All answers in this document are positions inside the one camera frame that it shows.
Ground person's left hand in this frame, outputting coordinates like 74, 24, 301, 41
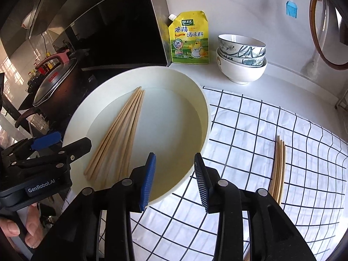
1, 203, 43, 249

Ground wooden chopstick in basin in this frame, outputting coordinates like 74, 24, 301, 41
84, 87, 142, 180
101, 105, 136, 188
86, 88, 145, 180
118, 90, 145, 180
91, 89, 145, 182

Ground dark red cooking pot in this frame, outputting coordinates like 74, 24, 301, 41
15, 50, 88, 127

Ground glass pot lid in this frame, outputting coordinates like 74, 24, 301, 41
32, 50, 77, 107

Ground wooden chopstick on cloth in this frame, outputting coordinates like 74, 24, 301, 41
277, 140, 286, 204
268, 135, 280, 198
274, 143, 281, 202

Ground checkered white cloth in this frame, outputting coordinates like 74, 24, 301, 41
131, 88, 347, 260

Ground large white bowl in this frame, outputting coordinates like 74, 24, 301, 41
216, 48, 268, 85

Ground black range hood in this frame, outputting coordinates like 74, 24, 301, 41
1, 0, 171, 70

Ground middle patterned bowl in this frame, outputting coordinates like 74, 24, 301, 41
217, 48, 266, 67

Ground patterned bowl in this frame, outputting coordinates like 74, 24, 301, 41
218, 34, 266, 56
217, 48, 266, 67

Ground top patterned bowl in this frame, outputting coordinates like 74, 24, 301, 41
218, 34, 266, 56

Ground yellow seasoning pouch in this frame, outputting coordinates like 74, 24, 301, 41
168, 11, 209, 64

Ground blue silicone brush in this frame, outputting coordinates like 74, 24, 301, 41
286, 0, 297, 18

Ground brown hose loop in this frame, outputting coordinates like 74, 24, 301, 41
308, 0, 348, 71

